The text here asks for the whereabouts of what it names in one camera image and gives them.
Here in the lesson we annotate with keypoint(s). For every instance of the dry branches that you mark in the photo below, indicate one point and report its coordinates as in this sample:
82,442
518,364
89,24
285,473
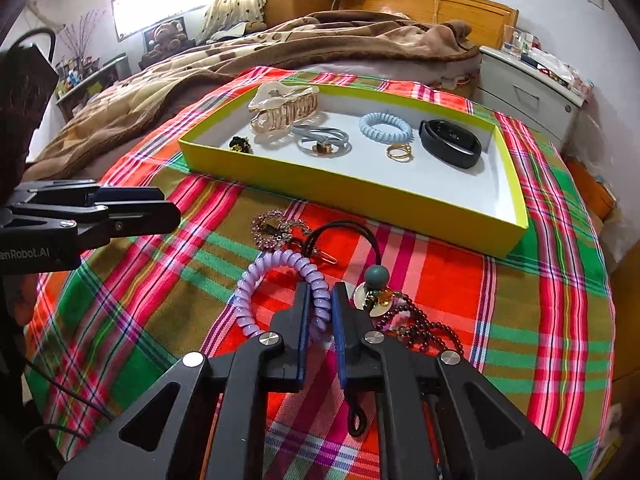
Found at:
82,35

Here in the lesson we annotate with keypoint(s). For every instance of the brown teddy bear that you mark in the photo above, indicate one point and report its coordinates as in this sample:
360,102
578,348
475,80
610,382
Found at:
165,37

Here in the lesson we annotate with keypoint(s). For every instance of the gold rings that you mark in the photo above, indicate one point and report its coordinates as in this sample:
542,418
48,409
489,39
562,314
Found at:
398,152

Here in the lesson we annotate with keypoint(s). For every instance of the wooden headboard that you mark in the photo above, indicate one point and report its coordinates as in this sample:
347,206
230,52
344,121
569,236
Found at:
450,10

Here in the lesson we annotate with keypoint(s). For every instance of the brown patterned blanket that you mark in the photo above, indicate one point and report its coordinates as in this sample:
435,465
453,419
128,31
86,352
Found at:
225,52

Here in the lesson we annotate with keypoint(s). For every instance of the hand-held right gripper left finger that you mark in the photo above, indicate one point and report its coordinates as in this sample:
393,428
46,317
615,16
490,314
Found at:
301,340

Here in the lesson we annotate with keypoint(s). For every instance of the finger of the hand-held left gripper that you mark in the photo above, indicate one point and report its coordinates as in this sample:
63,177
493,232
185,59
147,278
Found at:
145,217
130,194

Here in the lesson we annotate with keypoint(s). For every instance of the yellow-green shallow box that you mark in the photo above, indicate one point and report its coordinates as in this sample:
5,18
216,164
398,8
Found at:
350,195

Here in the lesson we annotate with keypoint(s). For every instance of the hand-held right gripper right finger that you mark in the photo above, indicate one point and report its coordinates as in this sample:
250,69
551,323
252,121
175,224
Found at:
341,340

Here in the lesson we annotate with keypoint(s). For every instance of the drinking glass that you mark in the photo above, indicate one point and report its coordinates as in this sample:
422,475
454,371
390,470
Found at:
513,42

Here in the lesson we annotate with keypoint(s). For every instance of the cluttered shelf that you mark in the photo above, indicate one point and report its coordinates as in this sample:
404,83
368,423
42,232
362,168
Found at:
87,82

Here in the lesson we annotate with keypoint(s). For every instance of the dotted curtain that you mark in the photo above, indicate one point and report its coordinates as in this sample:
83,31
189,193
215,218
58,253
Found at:
232,0

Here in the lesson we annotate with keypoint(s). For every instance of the black and gold bead ornament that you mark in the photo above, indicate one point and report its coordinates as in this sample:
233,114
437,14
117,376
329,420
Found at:
240,144

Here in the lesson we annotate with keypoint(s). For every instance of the window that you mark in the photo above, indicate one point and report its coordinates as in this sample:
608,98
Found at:
160,5

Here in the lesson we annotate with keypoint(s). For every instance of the orange box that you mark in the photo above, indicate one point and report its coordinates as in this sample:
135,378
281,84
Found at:
592,190

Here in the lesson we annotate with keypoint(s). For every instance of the black wristband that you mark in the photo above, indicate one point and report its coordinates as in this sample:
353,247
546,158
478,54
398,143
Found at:
450,152

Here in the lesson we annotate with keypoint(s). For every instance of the pearly beige hair claw clip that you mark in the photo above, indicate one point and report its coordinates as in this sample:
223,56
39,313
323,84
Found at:
280,110

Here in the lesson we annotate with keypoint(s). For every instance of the white nightstand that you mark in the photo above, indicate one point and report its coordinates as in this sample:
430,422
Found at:
525,100

